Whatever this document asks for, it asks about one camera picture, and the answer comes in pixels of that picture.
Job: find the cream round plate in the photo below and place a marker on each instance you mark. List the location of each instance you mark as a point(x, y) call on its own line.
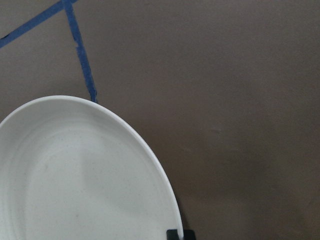
point(70, 169)

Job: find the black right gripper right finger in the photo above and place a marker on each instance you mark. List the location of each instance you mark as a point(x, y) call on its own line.
point(188, 235)

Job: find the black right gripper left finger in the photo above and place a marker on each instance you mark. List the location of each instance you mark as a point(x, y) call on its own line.
point(172, 234)

